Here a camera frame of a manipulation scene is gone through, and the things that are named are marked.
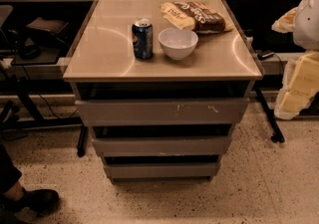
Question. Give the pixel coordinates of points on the grey middle drawer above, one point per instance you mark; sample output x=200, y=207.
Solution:
x=162, y=146

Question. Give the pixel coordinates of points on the dark trouser leg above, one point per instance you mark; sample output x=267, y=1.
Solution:
x=9, y=173

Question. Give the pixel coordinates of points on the grey drawer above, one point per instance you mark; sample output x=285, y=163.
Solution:
x=162, y=146
x=161, y=112
x=133, y=171

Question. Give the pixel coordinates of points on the white bowl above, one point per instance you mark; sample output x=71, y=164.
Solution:
x=177, y=44

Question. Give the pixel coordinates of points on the black desk leg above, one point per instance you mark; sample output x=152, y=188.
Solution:
x=82, y=142
x=277, y=135

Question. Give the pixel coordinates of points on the blue soda can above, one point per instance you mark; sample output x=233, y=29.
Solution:
x=142, y=32

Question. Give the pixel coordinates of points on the black desk leg left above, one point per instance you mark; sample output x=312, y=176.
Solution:
x=82, y=142

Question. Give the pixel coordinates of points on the grey top drawer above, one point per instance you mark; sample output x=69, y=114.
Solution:
x=161, y=112

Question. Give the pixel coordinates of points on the small black device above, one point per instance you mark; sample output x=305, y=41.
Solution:
x=264, y=55

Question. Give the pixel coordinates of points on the grey bottom drawer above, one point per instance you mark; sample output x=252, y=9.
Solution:
x=133, y=171

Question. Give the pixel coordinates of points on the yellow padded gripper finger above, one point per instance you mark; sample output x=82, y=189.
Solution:
x=286, y=23
x=300, y=85

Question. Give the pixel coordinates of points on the black desk leg right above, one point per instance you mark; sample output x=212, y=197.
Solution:
x=277, y=135

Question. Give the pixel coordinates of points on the black shoe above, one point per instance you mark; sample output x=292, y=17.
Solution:
x=41, y=201

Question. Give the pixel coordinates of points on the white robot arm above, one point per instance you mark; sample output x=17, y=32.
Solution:
x=306, y=32

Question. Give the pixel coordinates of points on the brown yellow chip bag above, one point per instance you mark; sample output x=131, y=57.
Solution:
x=195, y=16

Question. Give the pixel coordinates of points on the grey drawer cabinet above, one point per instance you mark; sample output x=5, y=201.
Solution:
x=104, y=68

